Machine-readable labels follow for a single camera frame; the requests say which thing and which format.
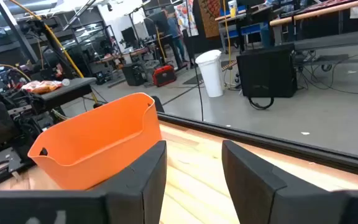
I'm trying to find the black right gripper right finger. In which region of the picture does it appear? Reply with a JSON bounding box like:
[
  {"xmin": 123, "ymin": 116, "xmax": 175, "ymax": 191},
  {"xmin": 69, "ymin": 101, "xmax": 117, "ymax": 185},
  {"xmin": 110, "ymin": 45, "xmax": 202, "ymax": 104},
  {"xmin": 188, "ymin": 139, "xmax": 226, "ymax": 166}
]
[{"xmin": 222, "ymin": 139, "xmax": 358, "ymax": 224}]

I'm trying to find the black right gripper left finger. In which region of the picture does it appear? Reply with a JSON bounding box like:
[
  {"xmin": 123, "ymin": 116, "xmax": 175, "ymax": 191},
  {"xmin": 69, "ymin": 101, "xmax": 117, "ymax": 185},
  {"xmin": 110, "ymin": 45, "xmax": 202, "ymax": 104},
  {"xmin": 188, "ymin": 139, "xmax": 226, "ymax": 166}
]
[{"xmin": 0, "ymin": 140, "xmax": 168, "ymax": 224}]

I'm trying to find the orange plastic basket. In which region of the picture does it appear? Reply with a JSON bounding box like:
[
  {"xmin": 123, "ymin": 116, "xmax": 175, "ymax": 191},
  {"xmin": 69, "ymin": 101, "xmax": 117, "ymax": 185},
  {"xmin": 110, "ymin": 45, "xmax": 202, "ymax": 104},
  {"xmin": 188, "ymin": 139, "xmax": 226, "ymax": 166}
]
[{"xmin": 27, "ymin": 92, "xmax": 163, "ymax": 191}]

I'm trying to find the small black box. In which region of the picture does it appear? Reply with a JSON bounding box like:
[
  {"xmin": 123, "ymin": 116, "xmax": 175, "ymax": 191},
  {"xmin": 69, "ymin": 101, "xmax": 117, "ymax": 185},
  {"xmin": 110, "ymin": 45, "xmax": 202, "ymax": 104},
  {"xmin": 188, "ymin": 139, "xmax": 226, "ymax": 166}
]
[{"xmin": 122, "ymin": 62, "xmax": 147, "ymax": 87}]

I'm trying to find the black side table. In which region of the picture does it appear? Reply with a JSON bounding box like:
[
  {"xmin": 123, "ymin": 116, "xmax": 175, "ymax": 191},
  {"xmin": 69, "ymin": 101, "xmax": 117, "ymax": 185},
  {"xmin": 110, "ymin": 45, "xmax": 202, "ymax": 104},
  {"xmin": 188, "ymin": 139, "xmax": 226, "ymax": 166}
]
[{"xmin": 31, "ymin": 77, "xmax": 98, "ymax": 113}]

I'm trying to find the large black box case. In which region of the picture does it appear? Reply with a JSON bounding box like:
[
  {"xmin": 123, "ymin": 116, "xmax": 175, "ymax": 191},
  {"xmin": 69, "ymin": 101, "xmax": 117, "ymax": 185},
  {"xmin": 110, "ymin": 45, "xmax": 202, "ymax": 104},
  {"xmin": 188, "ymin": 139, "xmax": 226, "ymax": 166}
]
[{"xmin": 236, "ymin": 43, "xmax": 298, "ymax": 99}]

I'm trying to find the red and black box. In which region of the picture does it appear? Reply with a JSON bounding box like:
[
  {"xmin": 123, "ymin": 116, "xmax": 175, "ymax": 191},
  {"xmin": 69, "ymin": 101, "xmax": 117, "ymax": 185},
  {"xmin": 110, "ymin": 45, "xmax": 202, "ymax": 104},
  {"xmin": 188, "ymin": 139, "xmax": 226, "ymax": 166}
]
[{"xmin": 152, "ymin": 64, "xmax": 177, "ymax": 88}]

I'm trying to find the white trash bin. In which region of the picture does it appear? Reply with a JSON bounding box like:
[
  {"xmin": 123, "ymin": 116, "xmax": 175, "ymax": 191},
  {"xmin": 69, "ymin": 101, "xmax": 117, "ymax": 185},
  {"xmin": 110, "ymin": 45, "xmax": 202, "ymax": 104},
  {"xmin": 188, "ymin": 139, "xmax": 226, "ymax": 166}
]
[{"xmin": 195, "ymin": 49, "xmax": 225, "ymax": 98}]

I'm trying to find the orange snack bag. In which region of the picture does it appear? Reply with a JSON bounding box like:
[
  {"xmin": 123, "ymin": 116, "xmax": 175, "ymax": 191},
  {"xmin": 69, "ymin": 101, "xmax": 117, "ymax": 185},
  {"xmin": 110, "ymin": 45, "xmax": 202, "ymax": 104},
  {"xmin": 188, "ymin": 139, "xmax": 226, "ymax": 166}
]
[{"xmin": 21, "ymin": 80, "xmax": 63, "ymax": 95}]

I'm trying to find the grey wheeled dolly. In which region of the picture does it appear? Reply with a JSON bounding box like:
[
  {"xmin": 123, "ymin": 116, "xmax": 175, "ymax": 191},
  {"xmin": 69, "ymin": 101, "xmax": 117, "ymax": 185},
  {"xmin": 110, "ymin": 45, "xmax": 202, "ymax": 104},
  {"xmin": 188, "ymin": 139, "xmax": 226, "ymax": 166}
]
[{"xmin": 293, "ymin": 54, "xmax": 350, "ymax": 73}]

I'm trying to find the black monitor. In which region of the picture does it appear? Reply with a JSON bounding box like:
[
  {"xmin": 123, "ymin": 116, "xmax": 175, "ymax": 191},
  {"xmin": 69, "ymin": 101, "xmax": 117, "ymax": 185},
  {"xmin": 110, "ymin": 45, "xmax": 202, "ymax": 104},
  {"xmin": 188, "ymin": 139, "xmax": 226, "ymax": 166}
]
[{"xmin": 120, "ymin": 26, "xmax": 138, "ymax": 48}]

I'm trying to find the blue workbench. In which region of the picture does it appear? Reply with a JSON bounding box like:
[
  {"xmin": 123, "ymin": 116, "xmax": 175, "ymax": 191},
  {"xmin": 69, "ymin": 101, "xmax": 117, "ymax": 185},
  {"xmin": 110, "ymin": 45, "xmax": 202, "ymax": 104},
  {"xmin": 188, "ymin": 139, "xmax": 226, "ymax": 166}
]
[{"xmin": 214, "ymin": 4, "xmax": 273, "ymax": 53}]

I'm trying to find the person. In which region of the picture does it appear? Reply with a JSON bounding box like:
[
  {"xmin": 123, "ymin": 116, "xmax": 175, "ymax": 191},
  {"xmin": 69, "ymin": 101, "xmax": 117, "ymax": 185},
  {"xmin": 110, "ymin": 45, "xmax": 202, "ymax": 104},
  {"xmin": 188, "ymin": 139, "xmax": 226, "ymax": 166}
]
[{"xmin": 161, "ymin": 7, "xmax": 190, "ymax": 71}]

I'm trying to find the brown patterned hanging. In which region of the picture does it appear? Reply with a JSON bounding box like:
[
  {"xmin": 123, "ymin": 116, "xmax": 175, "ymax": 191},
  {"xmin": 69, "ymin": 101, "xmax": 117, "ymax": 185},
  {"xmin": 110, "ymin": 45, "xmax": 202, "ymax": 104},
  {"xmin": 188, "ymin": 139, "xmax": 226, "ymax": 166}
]
[{"xmin": 197, "ymin": 0, "xmax": 222, "ymax": 39}]

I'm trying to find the colourful printed banner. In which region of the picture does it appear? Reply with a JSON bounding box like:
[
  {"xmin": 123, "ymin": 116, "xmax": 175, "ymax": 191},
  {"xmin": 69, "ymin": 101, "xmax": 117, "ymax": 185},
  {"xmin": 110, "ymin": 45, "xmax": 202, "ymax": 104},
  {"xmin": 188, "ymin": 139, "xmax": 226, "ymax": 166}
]
[{"xmin": 174, "ymin": 0, "xmax": 200, "ymax": 38}]

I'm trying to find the long wooden beam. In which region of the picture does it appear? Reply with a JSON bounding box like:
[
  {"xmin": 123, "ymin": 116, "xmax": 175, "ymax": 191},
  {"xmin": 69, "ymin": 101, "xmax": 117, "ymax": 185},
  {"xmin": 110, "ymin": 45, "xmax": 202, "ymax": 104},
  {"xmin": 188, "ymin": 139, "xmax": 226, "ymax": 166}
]
[{"xmin": 268, "ymin": 0, "xmax": 358, "ymax": 27}]

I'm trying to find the black diagonal strut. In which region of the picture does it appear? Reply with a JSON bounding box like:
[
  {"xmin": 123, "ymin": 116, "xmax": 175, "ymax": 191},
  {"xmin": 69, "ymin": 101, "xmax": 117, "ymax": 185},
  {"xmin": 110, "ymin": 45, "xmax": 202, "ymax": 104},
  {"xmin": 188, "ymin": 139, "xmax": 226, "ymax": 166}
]
[{"xmin": 0, "ymin": 0, "xmax": 39, "ymax": 64}]

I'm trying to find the black aluminium table frame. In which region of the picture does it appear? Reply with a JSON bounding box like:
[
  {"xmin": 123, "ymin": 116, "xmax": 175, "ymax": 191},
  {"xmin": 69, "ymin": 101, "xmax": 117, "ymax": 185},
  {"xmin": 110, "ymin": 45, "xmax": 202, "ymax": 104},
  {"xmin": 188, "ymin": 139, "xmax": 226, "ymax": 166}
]
[{"xmin": 156, "ymin": 111, "xmax": 358, "ymax": 180}]

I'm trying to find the black looped cable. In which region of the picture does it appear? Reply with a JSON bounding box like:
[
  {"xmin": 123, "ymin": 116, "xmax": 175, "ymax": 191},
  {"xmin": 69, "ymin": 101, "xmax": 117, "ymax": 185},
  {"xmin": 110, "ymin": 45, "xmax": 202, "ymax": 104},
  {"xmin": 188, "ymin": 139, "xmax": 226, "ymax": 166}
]
[{"xmin": 247, "ymin": 85, "xmax": 275, "ymax": 111}]

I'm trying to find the black floor cable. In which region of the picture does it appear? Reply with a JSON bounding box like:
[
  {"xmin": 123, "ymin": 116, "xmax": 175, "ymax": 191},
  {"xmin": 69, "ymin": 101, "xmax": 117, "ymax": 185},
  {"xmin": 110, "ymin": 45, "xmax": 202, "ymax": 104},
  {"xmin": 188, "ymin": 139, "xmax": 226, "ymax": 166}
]
[{"xmin": 296, "ymin": 45, "xmax": 358, "ymax": 95}]

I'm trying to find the thin yellow cable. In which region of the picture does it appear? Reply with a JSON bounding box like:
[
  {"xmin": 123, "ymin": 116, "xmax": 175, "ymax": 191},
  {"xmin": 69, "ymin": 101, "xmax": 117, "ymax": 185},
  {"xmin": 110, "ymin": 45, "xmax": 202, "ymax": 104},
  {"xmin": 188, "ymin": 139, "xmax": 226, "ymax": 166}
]
[{"xmin": 222, "ymin": 0, "xmax": 234, "ymax": 90}]

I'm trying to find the thick yellow hose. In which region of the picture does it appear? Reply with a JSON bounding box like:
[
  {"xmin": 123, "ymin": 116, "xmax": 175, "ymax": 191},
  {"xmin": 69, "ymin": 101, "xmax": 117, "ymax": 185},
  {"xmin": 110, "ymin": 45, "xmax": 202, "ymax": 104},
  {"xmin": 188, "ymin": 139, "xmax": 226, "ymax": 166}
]
[{"xmin": 9, "ymin": 0, "xmax": 99, "ymax": 105}]

